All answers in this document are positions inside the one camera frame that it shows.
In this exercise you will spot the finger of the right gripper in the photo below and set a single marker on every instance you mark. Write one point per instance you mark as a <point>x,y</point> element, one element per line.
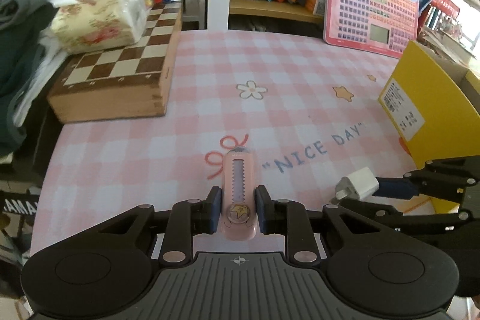
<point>395,188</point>

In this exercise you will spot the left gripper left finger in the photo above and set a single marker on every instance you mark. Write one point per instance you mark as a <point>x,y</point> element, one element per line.
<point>184,221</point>

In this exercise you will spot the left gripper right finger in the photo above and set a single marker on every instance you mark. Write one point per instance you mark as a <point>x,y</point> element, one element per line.
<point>290,220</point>

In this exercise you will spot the white charger plug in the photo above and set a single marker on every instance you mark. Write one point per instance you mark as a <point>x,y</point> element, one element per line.
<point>357,185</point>

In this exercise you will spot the pink utility knife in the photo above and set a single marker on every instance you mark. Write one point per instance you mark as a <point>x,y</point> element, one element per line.
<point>238,213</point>

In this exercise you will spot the yellow cardboard box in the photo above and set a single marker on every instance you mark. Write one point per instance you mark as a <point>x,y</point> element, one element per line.
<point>424,101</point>

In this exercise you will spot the pink plaid tablecloth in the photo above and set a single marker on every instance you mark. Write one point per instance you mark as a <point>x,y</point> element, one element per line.
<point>306,110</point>

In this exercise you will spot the wooden chess board box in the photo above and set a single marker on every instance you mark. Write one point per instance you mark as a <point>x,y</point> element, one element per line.
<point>127,82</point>

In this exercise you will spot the pink toy keyboard tablet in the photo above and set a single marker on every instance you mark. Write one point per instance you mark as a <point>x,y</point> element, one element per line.
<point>378,26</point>

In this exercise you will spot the floral tissue pack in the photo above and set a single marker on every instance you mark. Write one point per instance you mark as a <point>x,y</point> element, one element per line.
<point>83,26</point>

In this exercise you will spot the dark green clothes pile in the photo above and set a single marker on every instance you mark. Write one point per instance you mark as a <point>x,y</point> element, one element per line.
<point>22,21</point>

